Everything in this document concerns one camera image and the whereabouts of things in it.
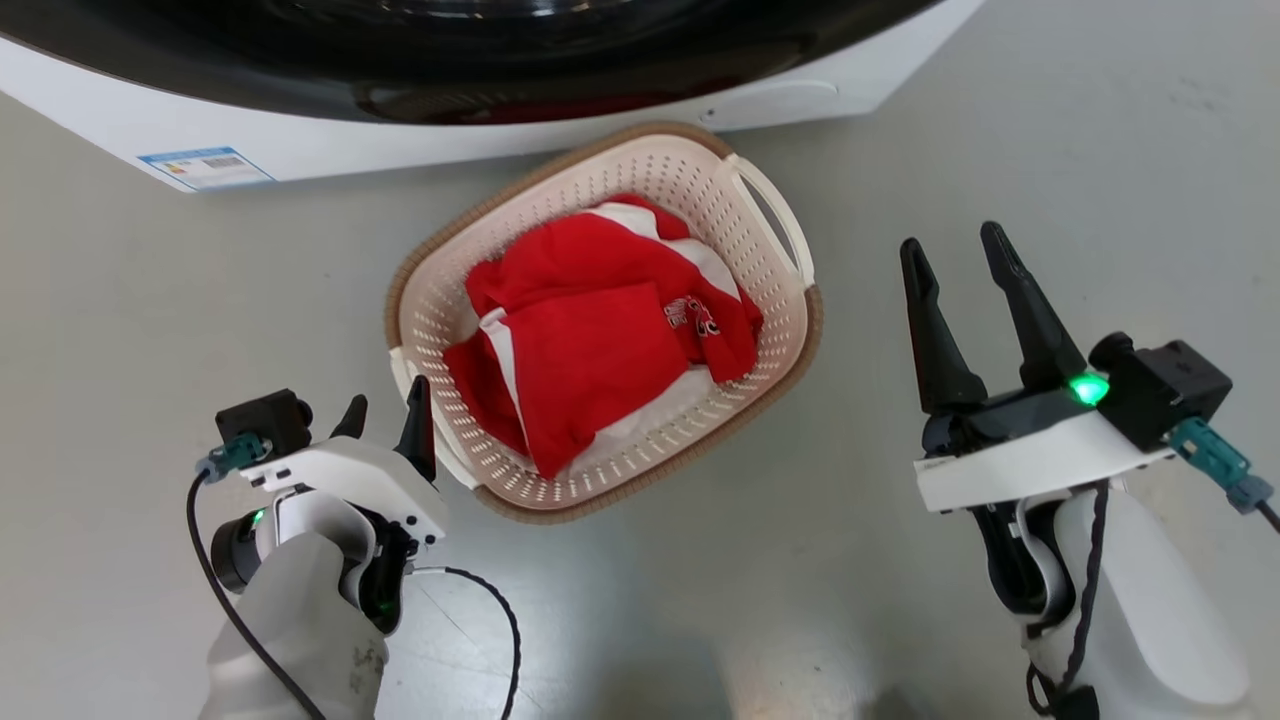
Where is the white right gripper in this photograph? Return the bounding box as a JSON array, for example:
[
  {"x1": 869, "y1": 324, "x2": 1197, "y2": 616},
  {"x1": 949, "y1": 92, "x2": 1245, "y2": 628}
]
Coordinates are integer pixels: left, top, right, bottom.
[{"x1": 899, "y1": 220, "x2": 1178, "y2": 516}]

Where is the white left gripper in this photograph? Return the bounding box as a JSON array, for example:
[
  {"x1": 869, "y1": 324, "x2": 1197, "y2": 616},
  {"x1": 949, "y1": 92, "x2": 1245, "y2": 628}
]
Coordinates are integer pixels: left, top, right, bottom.
[{"x1": 238, "y1": 374, "x2": 449, "y2": 547}]

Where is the cream perforated laundry basket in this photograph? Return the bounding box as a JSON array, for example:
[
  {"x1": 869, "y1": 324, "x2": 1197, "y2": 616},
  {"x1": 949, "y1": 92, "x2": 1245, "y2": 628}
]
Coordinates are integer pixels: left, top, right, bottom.
[{"x1": 384, "y1": 121, "x2": 825, "y2": 525}]

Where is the red and white garment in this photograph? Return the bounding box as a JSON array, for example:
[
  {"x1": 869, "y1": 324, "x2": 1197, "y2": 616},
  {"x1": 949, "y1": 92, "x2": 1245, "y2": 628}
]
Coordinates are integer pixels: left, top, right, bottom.
[{"x1": 442, "y1": 192, "x2": 765, "y2": 481}]

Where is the blue energy label sticker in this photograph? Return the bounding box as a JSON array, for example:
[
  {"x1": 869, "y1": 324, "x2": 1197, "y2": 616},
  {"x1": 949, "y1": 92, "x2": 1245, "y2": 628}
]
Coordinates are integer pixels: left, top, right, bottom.
[{"x1": 137, "y1": 146, "x2": 277, "y2": 192}]

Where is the dark glass washer door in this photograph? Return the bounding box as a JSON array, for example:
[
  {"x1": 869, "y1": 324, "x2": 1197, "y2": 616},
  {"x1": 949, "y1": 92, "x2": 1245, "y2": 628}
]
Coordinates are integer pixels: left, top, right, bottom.
[{"x1": 0, "y1": 0, "x2": 943, "y2": 127}]

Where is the white washing machine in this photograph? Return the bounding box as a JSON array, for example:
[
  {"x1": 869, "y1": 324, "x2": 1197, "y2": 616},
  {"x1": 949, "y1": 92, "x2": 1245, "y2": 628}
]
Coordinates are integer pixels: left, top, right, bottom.
[{"x1": 0, "y1": 0, "x2": 987, "y2": 193}]

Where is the teal left camera connector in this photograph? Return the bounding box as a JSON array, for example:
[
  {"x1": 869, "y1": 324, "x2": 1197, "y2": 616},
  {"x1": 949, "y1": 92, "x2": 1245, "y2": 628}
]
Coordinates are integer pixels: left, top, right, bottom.
[{"x1": 194, "y1": 432, "x2": 274, "y2": 485}]

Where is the teal camera connector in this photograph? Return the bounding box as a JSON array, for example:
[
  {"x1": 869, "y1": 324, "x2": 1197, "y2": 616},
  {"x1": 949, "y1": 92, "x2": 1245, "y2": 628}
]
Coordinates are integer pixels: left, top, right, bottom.
[
  {"x1": 194, "y1": 432, "x2": 274, "y2": 485},
  {"x1": 1167, "y1": 417, "x2": 1277, "y2": 517}
]

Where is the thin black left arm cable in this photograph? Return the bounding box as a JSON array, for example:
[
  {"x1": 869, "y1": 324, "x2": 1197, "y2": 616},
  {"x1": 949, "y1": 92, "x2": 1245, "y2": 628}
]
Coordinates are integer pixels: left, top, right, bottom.
[{"x1": 408, "y1": 564, "x2": 524, "y2": 720}]

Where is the black left camera cable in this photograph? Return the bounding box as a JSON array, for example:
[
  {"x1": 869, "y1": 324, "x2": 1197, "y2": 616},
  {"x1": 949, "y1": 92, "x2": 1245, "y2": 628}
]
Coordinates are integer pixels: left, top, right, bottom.
[{"x1": 186, "y1": 472, "x2": 329, "y2": 720}]

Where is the braided black right arm cable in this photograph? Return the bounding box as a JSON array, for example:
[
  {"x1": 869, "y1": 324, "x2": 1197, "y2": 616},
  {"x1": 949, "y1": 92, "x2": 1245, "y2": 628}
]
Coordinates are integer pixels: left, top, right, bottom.
[{"x1": 1026, "y1": 480, "x2": 1113, "y2": 719}]

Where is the teal right camera connector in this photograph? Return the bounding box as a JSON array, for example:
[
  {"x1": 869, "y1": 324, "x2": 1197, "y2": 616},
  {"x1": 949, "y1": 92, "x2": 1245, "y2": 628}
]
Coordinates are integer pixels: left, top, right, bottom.
[{"x1": 1167, "y1": 417, "x2": 1277, "y2": 517}]

